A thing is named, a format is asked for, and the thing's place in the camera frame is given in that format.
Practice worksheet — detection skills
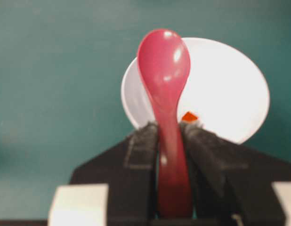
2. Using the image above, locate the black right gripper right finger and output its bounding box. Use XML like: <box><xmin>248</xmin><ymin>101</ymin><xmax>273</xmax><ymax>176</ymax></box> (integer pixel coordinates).
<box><xmin>180</xmin><ymin>122</ymin><xmax>291</xmax><ymax>226</ymax></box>

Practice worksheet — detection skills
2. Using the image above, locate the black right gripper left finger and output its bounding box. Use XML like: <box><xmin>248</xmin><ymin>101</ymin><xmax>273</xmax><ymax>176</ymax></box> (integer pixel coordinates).
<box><xmin>48</xmin><ymin>121</ymin><xmax>160</xmax><ymax>226</ymax></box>

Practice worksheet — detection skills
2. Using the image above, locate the small red block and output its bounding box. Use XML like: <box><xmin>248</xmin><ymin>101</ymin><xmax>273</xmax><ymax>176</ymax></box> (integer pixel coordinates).
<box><xmin>181</xmin><ymin>112</ymin><xmax>198</xmax><ymax>123</ymax></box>

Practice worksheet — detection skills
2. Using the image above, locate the pink plastic spoon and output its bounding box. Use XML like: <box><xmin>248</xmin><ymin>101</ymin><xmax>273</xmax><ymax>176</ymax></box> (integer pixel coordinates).
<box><xmin>137</xmin><ymin>29</ymin><xmax>193</xmax><ymax>218</ymax></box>

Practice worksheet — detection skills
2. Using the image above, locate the white round bowl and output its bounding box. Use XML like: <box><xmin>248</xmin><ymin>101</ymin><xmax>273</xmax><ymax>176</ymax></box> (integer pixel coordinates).
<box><xmin>121</xmin><ymin>38</ymin><xmax>270</xmax><ymax>144</ymax></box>

